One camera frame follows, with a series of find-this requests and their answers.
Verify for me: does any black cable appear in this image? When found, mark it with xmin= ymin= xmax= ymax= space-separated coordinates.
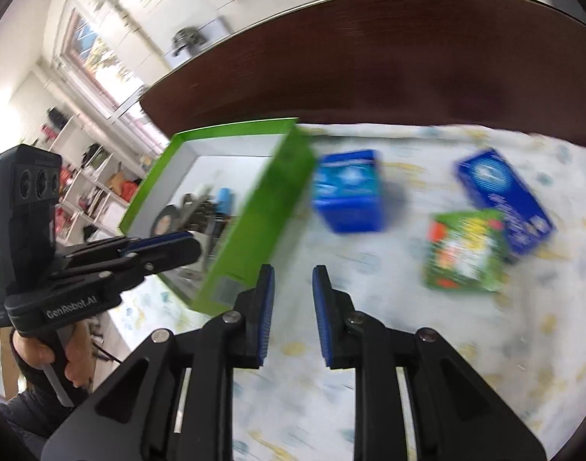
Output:
xmin=92 ymin=340 xmax=124 ymax=365

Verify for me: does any blue cube box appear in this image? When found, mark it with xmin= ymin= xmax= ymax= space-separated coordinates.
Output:
xmin=312 ymin=149 xmax=387 ymax=234

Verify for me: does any white storage shelf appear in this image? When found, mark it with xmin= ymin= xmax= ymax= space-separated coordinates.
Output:
xmin=33 ymin=106 xmax=149 ymax=245

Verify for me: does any grey metal motor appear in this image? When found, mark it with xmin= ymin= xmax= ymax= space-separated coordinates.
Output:
xmin=170 ymin=28 xmax=204 ymax=56

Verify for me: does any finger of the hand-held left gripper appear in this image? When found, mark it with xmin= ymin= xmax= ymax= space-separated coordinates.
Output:
xmin=50 ymin=239 xmax=202 ymax=295
xmin=57 ymin=231 xmax=196 ymax=263

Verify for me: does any blue flat box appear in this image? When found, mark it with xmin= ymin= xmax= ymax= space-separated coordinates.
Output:
xmin=455 ymin=148 xmax=555 ymax=262

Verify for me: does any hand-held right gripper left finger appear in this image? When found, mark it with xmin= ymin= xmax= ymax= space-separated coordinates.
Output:
xmin=40 ymin=264 xmax=277 ymax=461

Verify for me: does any printed giraffe blanket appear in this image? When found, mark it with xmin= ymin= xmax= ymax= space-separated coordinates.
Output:
xmin=105 ymin=122 xmax=586 ymax=461

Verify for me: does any person's left hand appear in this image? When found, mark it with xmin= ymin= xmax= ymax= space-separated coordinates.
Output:
xmin=12 ymin=320 xmax=95 ymax=389

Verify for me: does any window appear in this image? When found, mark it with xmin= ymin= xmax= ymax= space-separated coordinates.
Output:
xmin=57 ymin=5 xmax=164 ymax=126

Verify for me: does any dark wooden headboard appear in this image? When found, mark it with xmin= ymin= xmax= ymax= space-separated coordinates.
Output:
xmin=139 ymin=0 xmax=586 ymax=154

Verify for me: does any black tape roll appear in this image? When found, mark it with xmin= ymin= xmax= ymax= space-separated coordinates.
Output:
xmin=151 ymin=204 xmax=190 ymax=238

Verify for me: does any small green printed box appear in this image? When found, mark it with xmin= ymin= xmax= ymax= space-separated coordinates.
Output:
xmin=423 ymin=210 xmax=511 ymax=294

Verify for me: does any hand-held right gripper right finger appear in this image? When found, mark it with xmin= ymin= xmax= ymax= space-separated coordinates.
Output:
xmin=312 ymin=265 xmax=548 ymax=461

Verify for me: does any brown hair claw clip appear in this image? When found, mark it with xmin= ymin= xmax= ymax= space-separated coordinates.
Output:
xmin=180 ymin=193 xmax=222 ymax=237

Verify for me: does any person's left forearm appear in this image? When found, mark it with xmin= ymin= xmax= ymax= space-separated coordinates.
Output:
xmin=0 ymin=346 xmax=89 ymax=445

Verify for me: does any green cardboard box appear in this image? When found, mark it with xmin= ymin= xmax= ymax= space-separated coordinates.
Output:
xmin=118 ymin=118 xmax=317 ymax=315

